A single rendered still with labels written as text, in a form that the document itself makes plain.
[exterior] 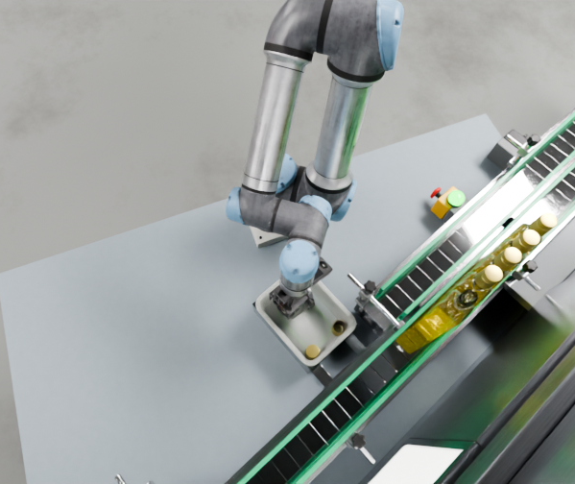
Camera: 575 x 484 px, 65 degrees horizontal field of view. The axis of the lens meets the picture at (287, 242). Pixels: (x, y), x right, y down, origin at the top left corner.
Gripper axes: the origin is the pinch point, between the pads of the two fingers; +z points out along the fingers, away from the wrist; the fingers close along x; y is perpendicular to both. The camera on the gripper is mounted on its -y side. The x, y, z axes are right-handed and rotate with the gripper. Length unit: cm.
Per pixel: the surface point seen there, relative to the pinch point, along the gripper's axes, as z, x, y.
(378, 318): -9.7, 17.9, -9.4
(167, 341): 4.8, -15.8, 32.5
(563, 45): 74, -24, -237
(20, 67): 79, -216, 7
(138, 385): 5.0, -11.6, 44.6
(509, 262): -37, 28, -26
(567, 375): -60, 40, -4
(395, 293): -9.3, 16.4, -17.4
